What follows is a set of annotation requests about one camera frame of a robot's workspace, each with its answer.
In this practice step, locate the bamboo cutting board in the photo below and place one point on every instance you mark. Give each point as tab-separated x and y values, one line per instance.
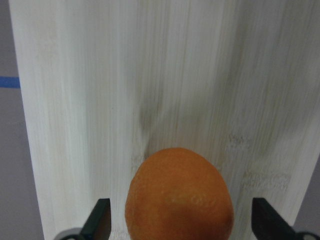
106	83

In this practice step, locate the orange fruit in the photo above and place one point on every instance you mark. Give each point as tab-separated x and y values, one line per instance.
176	194

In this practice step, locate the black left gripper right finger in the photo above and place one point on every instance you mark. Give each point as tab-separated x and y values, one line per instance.
267	224

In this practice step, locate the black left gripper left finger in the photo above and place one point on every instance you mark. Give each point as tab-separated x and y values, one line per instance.
98	224

